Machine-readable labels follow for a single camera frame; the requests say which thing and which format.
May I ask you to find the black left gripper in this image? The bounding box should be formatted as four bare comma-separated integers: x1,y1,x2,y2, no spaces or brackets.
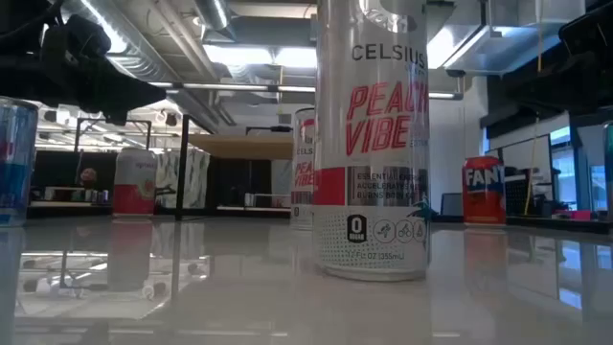
40,13,168,127

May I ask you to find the white and pink beverage can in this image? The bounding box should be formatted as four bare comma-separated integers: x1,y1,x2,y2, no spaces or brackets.
112,147,158,219

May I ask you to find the blue silver Red Bull can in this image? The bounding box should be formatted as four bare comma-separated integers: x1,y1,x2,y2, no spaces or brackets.
602,120,613,222
0,96,39,228

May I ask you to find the white Celsius Peach Vibe can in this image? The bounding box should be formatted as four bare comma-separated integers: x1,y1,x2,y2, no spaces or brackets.
313,0,431,283
290,107,317,231

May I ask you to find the orange Fanta can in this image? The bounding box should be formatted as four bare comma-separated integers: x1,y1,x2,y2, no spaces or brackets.
462,155,508,226

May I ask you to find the person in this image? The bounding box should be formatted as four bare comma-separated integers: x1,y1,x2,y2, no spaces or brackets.
79,167,99,189

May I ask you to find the long tube ceiling light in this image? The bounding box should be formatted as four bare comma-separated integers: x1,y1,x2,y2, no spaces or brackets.
148,81,464,101

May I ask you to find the white patterned curtain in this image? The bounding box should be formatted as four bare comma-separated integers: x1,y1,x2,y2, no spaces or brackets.
271,160,293,208
155,149,211,210

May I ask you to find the background wooden workbench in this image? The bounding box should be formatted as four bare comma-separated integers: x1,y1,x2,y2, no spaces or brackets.
28,198,115,210

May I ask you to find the framed whiteboard panel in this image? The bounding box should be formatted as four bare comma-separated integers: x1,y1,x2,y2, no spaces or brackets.
484,133,556,215

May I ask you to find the black pegboard rack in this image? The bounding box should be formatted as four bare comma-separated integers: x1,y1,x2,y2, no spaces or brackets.
505,166,556,217

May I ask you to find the pink-red box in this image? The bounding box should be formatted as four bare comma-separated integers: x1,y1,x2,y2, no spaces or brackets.
553,209,594,221

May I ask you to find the grey bin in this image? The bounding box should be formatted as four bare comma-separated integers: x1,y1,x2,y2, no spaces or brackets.
440,192,465,217

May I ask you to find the black background frame stand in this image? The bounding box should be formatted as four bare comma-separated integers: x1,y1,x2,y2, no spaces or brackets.
74,118,153,167

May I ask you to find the rectangular metal ventilation duct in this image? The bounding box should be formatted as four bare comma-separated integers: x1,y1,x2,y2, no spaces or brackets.
428,0,588,77

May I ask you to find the small spiral silver ceiling duct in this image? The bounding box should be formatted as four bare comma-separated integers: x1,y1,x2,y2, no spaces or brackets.
193,0,231,31

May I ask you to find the wooden shelf with black frame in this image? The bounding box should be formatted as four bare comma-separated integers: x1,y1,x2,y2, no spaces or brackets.
174,113,294,222

